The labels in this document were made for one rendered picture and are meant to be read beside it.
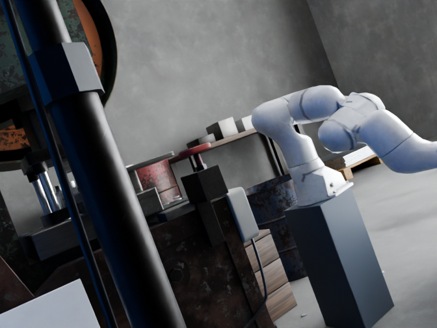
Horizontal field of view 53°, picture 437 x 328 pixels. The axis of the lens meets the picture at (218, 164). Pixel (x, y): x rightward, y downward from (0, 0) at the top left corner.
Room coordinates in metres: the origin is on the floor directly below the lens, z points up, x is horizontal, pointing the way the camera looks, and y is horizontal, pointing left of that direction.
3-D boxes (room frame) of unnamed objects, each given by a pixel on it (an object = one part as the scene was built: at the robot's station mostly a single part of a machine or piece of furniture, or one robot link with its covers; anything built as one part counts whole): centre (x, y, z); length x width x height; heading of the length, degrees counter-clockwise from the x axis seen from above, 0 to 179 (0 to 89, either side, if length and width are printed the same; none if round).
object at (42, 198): (1.23, 0.50, 0.81); 0.02 x 0.02 x 0.14
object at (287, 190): (2.36, -0.21, 0.24); 0.42 x 0.42 x 0.48
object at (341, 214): (1.57, -0.29, 0.23); 0.18 x 0.18 x 0.45; 36
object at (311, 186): (1.59, -0.32, 0.52); 0.22 x 0.19 x 0.14; 126
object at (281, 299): (1.91, 0.17, 0.18); 0.40 x 0.38 x 0.35; 125
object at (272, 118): (1.55, -0.25, 0.71); 0.18 x 0.11 x 0.25; 110
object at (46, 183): (1.09, 0.42, 0.81); 0.02 x 0.02 x 0.14
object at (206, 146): (1.02, 0.04, 0.72); 0.07 x 0.06 x 0.08; 119
